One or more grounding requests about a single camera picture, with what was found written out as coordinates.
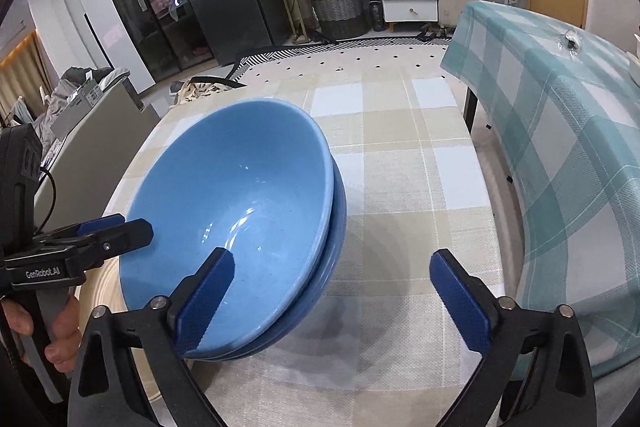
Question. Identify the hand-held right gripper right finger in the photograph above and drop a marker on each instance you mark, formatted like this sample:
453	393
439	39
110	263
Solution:
460	307

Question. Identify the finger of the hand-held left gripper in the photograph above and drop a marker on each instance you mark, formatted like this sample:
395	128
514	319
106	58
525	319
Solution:
105	224
130	234

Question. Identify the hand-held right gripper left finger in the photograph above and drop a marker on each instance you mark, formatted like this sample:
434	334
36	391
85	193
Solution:
205	307

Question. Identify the cream plate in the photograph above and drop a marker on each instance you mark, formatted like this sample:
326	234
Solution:
102	292

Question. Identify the light blue bowl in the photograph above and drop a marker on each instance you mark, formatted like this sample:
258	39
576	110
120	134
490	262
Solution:
225	187

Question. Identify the person's left hand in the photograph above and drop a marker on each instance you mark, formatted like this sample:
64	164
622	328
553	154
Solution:
62	337

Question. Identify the grey sofa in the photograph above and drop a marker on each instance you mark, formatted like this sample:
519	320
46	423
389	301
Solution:
100	142

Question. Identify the grey slipper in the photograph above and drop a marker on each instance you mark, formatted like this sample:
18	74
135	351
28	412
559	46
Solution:
175	88

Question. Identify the printed tote bag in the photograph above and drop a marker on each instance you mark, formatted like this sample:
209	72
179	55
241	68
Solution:
200	89

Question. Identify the beige curtain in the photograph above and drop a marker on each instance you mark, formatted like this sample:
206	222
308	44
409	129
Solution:
25	72

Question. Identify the teal checked tablecloth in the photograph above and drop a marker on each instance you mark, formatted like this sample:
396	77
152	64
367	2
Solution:
550	132

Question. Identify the black and white rug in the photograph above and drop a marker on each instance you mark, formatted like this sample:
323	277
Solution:
350	62

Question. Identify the black bottle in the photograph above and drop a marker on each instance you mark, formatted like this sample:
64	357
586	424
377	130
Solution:
377	14

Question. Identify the woven laundry basket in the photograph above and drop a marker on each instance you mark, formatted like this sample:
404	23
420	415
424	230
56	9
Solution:
335	7

